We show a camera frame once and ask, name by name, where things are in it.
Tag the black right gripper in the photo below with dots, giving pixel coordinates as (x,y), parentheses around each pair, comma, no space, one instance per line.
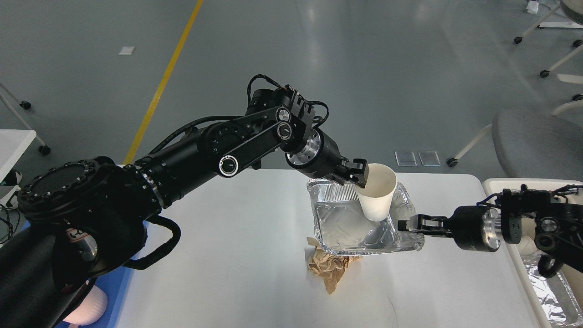
(473,228)

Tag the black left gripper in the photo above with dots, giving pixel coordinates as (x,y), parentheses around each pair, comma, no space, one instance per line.
(320,159)

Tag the blue plastic tray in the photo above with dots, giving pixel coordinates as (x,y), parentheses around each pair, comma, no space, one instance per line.
(115,286)

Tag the beige plastic bin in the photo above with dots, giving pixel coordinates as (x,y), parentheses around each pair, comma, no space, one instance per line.
(526,246)

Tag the white side table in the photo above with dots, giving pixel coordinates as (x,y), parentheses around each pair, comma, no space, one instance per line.
(14,142)

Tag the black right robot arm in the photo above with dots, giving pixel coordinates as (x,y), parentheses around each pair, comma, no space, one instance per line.
(498,218)

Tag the aluminium foil tray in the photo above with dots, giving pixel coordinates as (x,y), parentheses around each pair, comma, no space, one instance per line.
(342,229)

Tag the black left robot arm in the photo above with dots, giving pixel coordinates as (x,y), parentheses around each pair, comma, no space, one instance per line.
(90,217)

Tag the white paper cup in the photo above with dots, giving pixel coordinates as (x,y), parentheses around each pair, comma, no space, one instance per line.
(376,197)

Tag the pink ribbed mug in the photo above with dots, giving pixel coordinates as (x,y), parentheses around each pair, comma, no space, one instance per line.
(91,309)

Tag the foil tray in bin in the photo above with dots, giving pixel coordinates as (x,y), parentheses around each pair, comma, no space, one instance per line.
(560,297)

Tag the brown paper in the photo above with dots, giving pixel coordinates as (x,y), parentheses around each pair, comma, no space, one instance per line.
(330,268)

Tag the black white sneaker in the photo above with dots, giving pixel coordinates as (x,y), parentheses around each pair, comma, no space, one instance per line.
(11,180)

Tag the grey office chair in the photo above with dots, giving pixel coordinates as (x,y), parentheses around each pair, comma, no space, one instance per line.
(533,145)

